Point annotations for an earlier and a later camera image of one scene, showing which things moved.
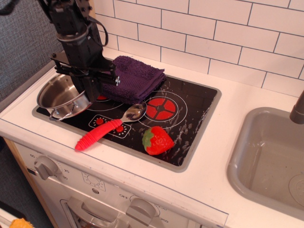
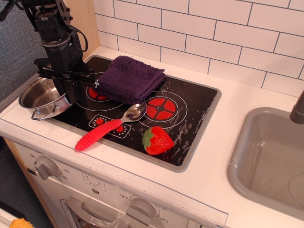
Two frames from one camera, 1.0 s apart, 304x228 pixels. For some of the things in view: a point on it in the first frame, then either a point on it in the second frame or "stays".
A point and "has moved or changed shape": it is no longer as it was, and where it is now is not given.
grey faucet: (297, 114) stays
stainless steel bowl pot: (59, 94) has moved or changed shape
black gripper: (83, 55) to (66, 63)
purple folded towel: (137, 81) stays
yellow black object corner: (20, 223) stays
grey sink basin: (265, 161) stays
